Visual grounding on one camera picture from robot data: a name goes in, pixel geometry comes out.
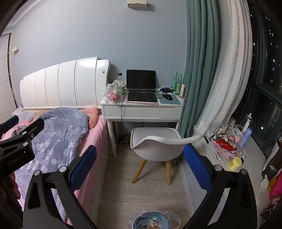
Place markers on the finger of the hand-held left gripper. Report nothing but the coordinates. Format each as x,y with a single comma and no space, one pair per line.
33,130
8,125

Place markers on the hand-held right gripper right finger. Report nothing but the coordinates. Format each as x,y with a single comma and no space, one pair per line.
193,163

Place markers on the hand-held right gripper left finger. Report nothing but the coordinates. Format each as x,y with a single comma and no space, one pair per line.
84,160

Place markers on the bagged round plate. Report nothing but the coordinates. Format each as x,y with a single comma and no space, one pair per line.
174,218

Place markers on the blue printed trash bin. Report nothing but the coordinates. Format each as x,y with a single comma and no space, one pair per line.
149,221

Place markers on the clear plastic bag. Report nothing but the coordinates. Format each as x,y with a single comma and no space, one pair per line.
110,90

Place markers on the person's left hand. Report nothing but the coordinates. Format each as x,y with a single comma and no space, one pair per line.
13,187

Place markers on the pink crumpled cloth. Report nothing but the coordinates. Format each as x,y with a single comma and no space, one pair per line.
23,128

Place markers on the white bedside table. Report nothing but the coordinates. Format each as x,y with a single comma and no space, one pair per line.
17,111

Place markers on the grey striped pillow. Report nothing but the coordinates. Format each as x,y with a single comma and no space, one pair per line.
26,115

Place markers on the tan pillow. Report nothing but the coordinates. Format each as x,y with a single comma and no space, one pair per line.
41,112

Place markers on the grey patterned blanket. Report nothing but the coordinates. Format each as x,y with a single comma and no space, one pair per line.
57,136

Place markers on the pink bed sheet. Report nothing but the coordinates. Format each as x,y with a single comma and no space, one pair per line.
97,138

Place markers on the red bottle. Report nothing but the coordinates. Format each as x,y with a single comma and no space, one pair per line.
224,144

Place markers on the yellow jar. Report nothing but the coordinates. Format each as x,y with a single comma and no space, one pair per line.
235,164

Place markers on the white chair wooden legs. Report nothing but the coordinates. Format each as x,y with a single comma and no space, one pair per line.
154,149

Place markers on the pink quilt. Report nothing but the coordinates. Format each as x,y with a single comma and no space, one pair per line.
92,115

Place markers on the white wardrobe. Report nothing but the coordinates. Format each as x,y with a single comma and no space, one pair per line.
5,77

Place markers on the white window bench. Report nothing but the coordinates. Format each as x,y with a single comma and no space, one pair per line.
249,176

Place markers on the white bed headboard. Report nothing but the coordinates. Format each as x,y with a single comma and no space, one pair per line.
66,83

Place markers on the light blue bottle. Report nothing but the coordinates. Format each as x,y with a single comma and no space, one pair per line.
245,137

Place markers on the blue-grey mouse pad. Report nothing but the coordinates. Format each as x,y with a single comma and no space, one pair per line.
174,101

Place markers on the clear glass pitcher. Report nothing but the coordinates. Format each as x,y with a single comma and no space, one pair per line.
246,123

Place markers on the white desk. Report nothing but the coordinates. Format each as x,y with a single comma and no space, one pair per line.
132,112

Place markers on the black computer mouse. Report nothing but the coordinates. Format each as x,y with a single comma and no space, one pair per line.
167,96

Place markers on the small pink box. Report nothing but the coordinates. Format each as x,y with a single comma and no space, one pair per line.
182,91

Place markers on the pink laptop sleeve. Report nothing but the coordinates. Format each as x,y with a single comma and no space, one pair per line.
142,103

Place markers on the dark bag with pink cloth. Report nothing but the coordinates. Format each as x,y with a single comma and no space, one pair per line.
274,176

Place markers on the clear plastic bottle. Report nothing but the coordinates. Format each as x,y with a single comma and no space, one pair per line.
120,84

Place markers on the black laptop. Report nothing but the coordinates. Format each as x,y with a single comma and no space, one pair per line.
141,79

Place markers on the white sheer curtain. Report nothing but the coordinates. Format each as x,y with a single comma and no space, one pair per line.
233,66

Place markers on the dark window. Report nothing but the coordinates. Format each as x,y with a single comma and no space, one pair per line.
266,66

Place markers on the white wall switch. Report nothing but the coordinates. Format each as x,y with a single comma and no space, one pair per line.
15,48

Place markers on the beige wall box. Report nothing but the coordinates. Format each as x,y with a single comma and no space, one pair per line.
137,2

